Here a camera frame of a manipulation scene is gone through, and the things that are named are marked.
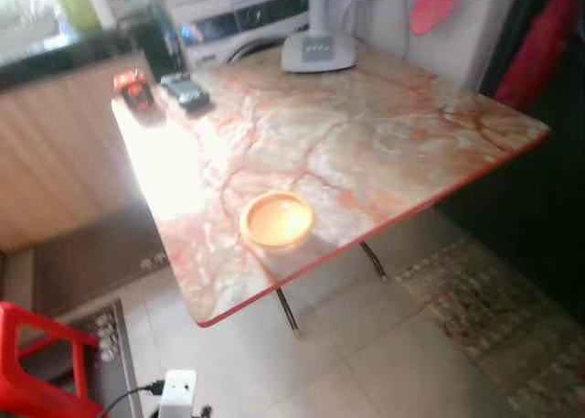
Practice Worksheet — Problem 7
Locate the dark patterned floor mat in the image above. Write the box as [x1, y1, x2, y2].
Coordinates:
[73, 299, 143, 418]

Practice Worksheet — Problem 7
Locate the red plastic chair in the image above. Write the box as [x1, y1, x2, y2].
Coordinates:
[0, 301, 101, 418]

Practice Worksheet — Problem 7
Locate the dark brown floor mat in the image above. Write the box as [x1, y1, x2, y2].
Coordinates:
[32, 206, 175, 318]

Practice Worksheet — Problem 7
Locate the yellow plastic bowl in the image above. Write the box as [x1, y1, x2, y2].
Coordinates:
[239, 191, 314, 251]

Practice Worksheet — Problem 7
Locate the brown patterned rug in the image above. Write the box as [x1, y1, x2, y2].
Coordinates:
[393, 240, 585, 418]

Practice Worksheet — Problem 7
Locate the light wooden kitchen cabinet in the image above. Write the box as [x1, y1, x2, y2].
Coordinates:
[0, 52, 152, 252]

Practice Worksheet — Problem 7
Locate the marble pattern folding table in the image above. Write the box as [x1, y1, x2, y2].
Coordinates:
[110, 43, 551, 332]

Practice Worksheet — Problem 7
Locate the grey toy car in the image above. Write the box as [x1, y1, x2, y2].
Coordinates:
[160, 72, 211, 110]

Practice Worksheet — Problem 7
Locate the red toy car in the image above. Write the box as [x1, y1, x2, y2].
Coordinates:
[113, 69, 154, 113]

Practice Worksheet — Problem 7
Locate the black kitchen countertop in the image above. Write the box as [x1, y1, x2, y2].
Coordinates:
[0, 29, 170, 91]

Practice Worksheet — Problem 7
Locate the grey standing fan base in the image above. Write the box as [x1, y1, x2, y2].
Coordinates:
[281, 0, 357, 74]

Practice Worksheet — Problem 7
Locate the white front-load washing machine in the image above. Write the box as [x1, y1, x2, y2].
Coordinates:
[169, 0, 316, 67]

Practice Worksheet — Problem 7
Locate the red hanging cloth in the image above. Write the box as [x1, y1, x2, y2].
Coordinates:
[494, 0, 579, 108]

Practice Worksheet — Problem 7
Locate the green plastic bottle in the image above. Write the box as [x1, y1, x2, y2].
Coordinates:
[50, 0, 101, 30]

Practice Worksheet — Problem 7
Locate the pink hanging cloth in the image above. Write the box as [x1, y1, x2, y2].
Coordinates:
[409, 0, 467, 37]

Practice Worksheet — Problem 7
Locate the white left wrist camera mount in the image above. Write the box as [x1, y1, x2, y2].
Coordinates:
[158, 370, 197, 418]

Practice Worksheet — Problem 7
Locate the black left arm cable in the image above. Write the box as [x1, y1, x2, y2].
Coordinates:
[96, 380, 165, 418]

